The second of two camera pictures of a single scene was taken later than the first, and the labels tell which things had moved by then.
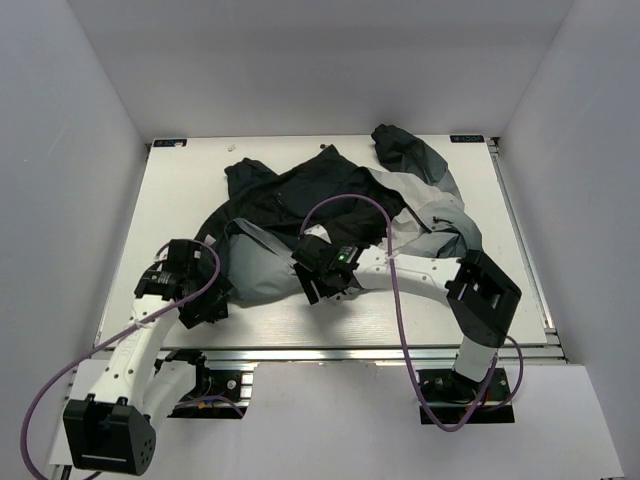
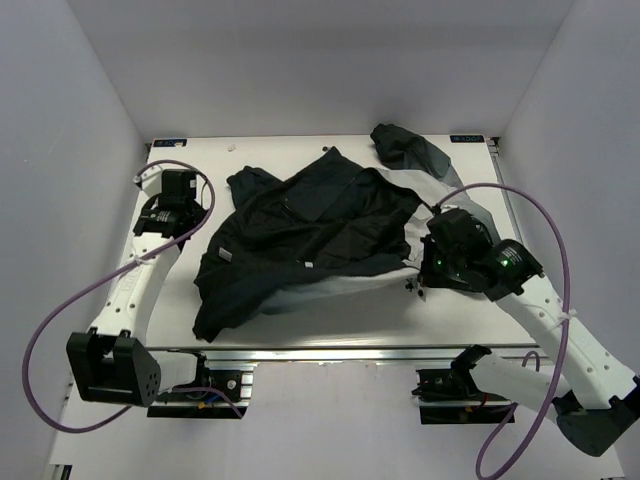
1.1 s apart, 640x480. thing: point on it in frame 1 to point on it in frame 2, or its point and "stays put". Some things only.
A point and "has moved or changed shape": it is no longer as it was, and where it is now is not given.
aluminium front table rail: x=351 y=355 stays put
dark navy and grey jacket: x=405 y=203 has moved or changed shape
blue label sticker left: x=169 y=143 stays put
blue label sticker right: x=466 y=138 stays put
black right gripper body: x=325 y=286 to x=439 y=269
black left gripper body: x=200 y=305 to x=198 y=212
